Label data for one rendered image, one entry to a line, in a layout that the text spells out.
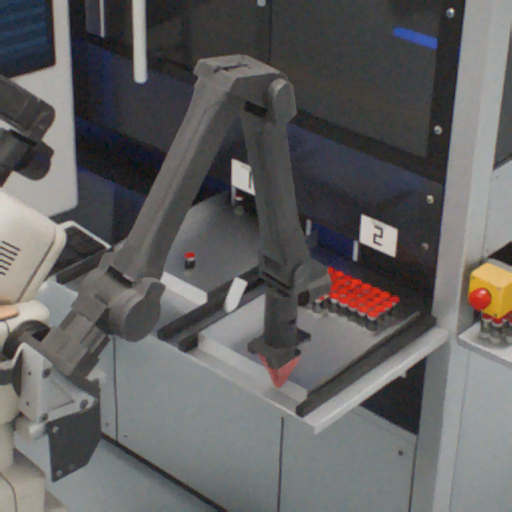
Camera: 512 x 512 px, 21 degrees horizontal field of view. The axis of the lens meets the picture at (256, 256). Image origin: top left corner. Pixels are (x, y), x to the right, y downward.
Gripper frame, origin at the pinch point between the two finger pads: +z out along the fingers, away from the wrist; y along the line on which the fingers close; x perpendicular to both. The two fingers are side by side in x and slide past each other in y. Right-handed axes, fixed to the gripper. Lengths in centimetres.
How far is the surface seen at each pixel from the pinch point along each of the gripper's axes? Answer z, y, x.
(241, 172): -13, 37, 42
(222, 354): 0.9, 0.6, 13.8
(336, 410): 2.5, 3.4, -10.7
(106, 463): 90, 38, 88
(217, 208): 2, 42, 53
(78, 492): 90, 25, 85
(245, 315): 1.0, 13.4, 19.5
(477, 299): -10.1, 33.7, -18.5
